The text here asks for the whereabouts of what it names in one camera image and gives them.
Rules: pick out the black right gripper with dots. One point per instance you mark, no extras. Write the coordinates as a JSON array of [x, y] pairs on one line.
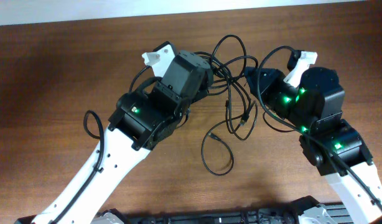
[[273, 78]]

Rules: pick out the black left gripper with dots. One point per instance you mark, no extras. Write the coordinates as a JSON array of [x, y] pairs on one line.
[[204, 78]]

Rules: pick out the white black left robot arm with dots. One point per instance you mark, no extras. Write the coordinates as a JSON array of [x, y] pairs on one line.
[[142, 118]]

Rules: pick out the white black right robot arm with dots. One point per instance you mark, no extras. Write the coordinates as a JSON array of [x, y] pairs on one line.
[[313, 107]]

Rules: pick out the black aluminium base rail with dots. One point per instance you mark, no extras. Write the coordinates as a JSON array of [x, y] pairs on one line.
[[303, 210]]

